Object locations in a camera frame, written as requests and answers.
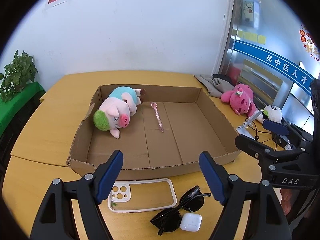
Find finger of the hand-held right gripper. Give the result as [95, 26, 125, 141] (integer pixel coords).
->
[235, 134, 307, 167]
[262, 119, 313, 150]

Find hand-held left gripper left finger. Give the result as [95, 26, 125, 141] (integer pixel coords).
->
[29, 150, 124, 240]

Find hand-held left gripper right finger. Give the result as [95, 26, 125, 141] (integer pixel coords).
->
[199, 151, 293, 240]

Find white phone case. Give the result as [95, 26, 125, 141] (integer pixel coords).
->
[107, 178, 177, 213]

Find black sunglasses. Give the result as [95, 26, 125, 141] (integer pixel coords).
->
[150, 185, 212, 236]

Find white earbuds case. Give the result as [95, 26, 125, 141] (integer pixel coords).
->
[180, 213, 202, 231]

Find brown cardboard box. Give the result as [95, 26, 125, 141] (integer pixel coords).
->
[66, 84, 242, 181]

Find person's right hand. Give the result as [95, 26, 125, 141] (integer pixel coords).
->
[280, 187, 293, 215]

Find white panda plush toy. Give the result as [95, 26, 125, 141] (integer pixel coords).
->
[257, 105, 283, 124]

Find white phone stand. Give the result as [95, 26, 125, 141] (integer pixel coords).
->
[236, 110, 264, 137]

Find pink strawberry plush toy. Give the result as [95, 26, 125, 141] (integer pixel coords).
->
[220, 84, 258, 115]

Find grey cloth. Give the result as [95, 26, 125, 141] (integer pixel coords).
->
[194, 74, 235, 98]

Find pink pig plush toy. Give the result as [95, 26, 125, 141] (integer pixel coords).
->
[93, 87, 147, 140]

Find blue sign band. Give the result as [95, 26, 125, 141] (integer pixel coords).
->
[232, 40, 320, 93]

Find pink pen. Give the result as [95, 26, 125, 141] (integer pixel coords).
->
[150, 102, 164, 133]

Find red window decorations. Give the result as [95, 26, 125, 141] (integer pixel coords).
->
[299, 24, 320, 60]

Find row of yellow sticky notes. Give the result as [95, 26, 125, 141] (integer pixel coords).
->
[237, 29, 267, 44]

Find green table cloth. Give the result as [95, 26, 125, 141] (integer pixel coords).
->
[0, 82, 46, 135]

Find sheep cartoon poster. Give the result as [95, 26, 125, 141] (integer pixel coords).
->
[241, 0, 260, 27]

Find green potted plant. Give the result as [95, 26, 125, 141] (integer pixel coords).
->
[0, 49, 38, 103]

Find black charger with cable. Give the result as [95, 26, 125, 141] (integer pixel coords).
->
[271, 130, 292, 150]

